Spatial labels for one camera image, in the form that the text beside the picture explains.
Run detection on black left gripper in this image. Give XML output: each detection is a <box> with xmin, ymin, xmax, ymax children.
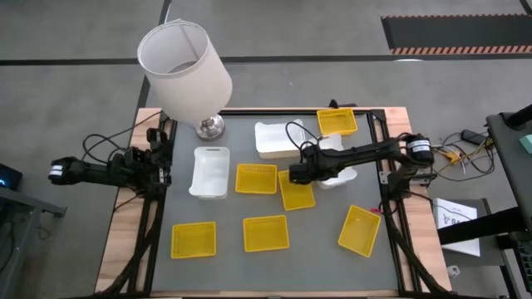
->
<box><xmin>124</xmin><ymin>127</ymin><xmax>172</xmax><ymax>171</ymax></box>

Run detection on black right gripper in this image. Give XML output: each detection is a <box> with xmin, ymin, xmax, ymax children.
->
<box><xmin>289</xmin><ymin>145</ymin><xmax>333</xmax><ymax>185</ymax></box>

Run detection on yellow plastic basket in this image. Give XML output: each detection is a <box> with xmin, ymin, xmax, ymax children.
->
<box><xmin>234</xmin><ymin>163</ymin><xmax>278</xmax><ymax>195</ymax></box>
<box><xmin>316</xmin><ymin>107</ymin><xmax>359</xmax><ymax>137</ymax></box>
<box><xmin>277</xmin><ymin>169</ymin><xmax>317</xmax><ymax>212</ymax></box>
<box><xmin>170</xmin><ymin>221</ymin><xmax>218</xmax><ymax>260</ymax></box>
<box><xmin>337</xmin><ymin>204</ymin><xmax>382</xmax><ymax>258</ymax></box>
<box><xmin>243</xmin><ymin>214</ymin><xmax>291</xmax><ymax>253</ymax></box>

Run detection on white plastic bin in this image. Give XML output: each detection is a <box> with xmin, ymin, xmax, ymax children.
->
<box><xmin>305</xmin><ymin>132</ymin><xmax>358</xmax><ymax>191</ymax></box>
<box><xmin>189</xmin><ymin>145</ymin><xmax>231</xmax><ymax>200</ymax></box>
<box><xmin>254</xmin><ymin>119</ymin><xmax>307</xmax><ymax>160</ymax></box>

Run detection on black clamp on table edge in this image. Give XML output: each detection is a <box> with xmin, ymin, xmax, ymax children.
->
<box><xmin>328</xmin><ymin>99</ymin><xmax>358</xmax><ymax>110</ymax></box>

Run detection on grey side desk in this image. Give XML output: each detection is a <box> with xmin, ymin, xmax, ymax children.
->
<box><xmin>0</xmin><ymin>185</ymin><xmax>67</xmax><ymax>299</ymax></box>

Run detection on black device with blue light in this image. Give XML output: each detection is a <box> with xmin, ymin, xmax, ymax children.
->
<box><xmin>0</xmin><ymin>162</ymin><xmax>24</xmax><ymax>192</ymax></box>

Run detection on wooden table board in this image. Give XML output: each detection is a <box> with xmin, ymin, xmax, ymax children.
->
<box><xmin>94</xmin><ymin>106</ymin><xmax>453</xmax><ymax>298</ymax></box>

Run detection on white printed paper box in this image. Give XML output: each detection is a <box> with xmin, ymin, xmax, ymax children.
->
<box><xmin>432</xmin><ymin>198</ymin><xmax>481</xmax><ymax>257</ymax></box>

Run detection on black power brick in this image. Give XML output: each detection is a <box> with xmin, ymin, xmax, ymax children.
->
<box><xmin>460</xmin><ymin>129</ymin><xmax>488</xmax><ymax>146</ymax></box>

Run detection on black table strut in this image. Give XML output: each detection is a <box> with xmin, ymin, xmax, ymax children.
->
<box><xmin>437</xmin><ymin>206</ymin><xmax>528</xmax><ymax>246</ymax></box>

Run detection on black hazard striped floor mat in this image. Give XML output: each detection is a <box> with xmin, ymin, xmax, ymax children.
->
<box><xmin>381</xmin><ymin>14</ymin><xmax>532</xmax><ymax>56</ymax></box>

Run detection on black side table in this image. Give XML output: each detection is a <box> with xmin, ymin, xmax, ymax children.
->
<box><xmin>485</xmin><ymin>103</ymin><xmax>532</xmax><ymax>233</ymax></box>

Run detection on black crate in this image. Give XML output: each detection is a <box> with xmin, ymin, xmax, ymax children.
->
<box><xmin>510</xmin><ymin>231</ymin><xmax>532</xmax><ymax>299</ymax></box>

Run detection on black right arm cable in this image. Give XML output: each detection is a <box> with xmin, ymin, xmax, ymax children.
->
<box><xmin>284</xmin><ymin>120</ymin><xmax>322</xmax><ymax>151</ymax></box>

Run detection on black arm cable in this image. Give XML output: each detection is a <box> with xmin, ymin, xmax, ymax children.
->
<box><xmin>284</xmin><ymin>120</ymin><xmax>322</xmax><ymax>151</ymax></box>
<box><xmin>81</xmin><ymin>110</ymin><xmax>164</xmax><ymax>167</ymax></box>

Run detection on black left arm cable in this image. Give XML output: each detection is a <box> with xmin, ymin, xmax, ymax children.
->
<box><xmin>81</xmin><ymin>110</ymin><xmax>164</xmax><ymax>167</ymax></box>

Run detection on black aluminium table frame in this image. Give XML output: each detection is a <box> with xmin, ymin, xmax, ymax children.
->
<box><xmin>124</xmin><ymin>106</ymin><xmax>429</xmax><ymax>299</ymax></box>

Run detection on black cable sleeve bundle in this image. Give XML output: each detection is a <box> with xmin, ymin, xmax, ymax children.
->
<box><xmin>381</xmin><ymin>199</ymin><xmax>452</xmax><ymax>299</ymax></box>
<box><xmin>98</xmin><ymin>194</ymin><xmax>164</xmax><ymax>299</ymax></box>

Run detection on tangled floor cables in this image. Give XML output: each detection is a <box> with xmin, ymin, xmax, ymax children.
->
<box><xmin>430</xmin><ymin>131</ymin><xmax>500</xmax><ymax>184</ymax></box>

